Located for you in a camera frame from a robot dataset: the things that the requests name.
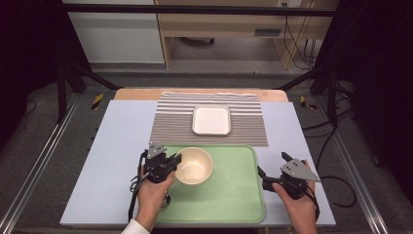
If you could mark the aluminium floor rail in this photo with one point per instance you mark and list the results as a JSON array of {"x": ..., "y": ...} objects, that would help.
[
  {"x": 357, "y": 182},
  {"x": 35, "y": 162}
]

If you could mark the white cabinet panel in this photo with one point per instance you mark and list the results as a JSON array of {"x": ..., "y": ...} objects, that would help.
[{"x": 113, "y": 39}]

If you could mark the yellow black floor tape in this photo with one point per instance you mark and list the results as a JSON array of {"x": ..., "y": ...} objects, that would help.
[
  {"x": 305, "y": 102},
  {"x": 97, "y": 101}
]

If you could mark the dark label on desk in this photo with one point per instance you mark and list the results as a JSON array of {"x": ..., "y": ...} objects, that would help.
[{"x": 267, "y": 32}]

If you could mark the person's right hand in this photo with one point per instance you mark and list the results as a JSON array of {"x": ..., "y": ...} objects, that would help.
[{"x": 302, "y": 211}]

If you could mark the white power strip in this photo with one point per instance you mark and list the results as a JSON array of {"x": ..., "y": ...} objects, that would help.
[{"x": 289, "y": 2}]

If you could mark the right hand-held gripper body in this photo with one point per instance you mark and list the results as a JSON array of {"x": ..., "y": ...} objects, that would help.
[{"x": 297, "y": 174}]

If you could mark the cream round bowl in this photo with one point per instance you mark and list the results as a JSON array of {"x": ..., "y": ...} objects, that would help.
[{"x": 195, "y": 167}]

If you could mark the brown white striped placemat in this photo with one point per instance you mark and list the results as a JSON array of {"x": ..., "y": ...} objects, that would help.
[{"x": 172, "y": 130}]

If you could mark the light wooden table board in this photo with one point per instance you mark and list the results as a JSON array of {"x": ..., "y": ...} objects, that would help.
[{"x": 136, "y": 94}]

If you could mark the black metal stand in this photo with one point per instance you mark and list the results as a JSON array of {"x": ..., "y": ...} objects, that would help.
[
  {"x": 61, "y": 94},
  {"x": 331, "y": 97}
]

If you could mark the light wooden desk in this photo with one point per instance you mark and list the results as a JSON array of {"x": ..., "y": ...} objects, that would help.
[{"x": 220, "y": 24}]

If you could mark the cream square plate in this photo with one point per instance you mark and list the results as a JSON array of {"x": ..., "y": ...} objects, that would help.
[{"x": 211, "y": 120}]

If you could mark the person's left hand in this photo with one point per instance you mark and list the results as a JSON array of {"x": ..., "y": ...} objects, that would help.
[{"x": 151, "y": 201}]

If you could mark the black horizontal frame bar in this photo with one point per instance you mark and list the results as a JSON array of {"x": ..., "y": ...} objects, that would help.
[{"x": 195, "y": 9}]

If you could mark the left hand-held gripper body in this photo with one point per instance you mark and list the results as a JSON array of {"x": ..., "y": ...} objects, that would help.
[{"x": 157, "y": 167}]

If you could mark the light green plastic tray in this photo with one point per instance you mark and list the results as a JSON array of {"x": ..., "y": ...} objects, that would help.
[{"x": 233, "y": 188}]

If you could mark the grey object under desk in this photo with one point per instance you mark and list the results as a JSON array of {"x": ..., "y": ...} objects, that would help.
[{"x": 195, "y": 41}]

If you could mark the black curtain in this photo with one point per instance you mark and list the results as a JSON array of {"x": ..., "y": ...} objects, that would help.
[
  {"x": 380, "y": 81},
  {"x": 29, "y": 48}
]

